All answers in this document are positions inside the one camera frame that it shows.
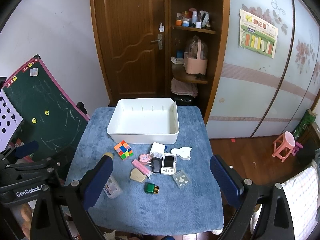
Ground dark appliance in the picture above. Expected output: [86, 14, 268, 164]
[174, 95, 193, 105]

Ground folded pink towels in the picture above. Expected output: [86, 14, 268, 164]
[171, 78, 198, 97]

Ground white handheld game console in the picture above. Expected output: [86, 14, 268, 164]
[161, 154, 177, 175]

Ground white charger plug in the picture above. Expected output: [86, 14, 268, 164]
[150, 142, 167, 158]

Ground white board with black dots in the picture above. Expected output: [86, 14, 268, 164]
[0, 89, 24, 135]

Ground white plastic storage tray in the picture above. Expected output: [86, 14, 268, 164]
[107, 98, 180, 145]

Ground cluster of toiletry bottles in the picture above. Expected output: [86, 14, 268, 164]
[175, 8, 212, 29]

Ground pink plastic stool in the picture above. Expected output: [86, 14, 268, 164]
[272, 131, 297, 160]

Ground wall poster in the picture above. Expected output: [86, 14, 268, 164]
[238, 9, 279, 59]

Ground small clear lidded box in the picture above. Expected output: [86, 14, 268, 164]
[172, 169, 192, 189]

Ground purple toy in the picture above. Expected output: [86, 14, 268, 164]
[291, 142, 303, 157]

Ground brown wooden door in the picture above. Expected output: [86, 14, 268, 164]
[94, 0, 169, 103]

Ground white cat-shaped gadget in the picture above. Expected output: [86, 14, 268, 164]
[171, 147, 192, 160]

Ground checked white cloth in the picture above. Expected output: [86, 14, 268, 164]
[281, 166, 320, 240]

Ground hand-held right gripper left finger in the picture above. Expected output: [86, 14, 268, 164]
[29, 155, 114, 240]

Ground green bottle with gold cap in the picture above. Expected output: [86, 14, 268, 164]
[144, 183, 160, 194]

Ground pink basket with clear dome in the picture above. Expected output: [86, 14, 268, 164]
[184, 36, 208, 75]

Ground green chalkboard with pink frame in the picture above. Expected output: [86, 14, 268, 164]
[2, 54, 91, 180]

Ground metal door handle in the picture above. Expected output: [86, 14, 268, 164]
[151, 34, 163, 50]

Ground black plug adapter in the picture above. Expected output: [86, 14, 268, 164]
[146, 157, 162, 173]

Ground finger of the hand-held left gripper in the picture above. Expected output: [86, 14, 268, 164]
[0, 158, 62, 188]
[0, 141, 40, 167]

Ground blue table cloth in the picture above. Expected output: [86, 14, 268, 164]
[60, 106, 224, 235]

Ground green patterned bag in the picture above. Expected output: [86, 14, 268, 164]
[294, 109, 317, 140]

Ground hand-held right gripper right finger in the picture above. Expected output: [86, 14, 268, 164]
[209, 154, 297, 240]

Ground multicoloured puzzle cube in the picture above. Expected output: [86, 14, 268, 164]
[114, 140, 133, 160]

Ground brown wooden corner shelf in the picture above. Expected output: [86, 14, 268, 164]
[165, 0, 230, 123]

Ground beige hexagonal case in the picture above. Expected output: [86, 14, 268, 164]
[130, 168, 147, 183]

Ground floral sliding wardrobe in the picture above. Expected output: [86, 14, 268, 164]
[205, 0, 320, 139]

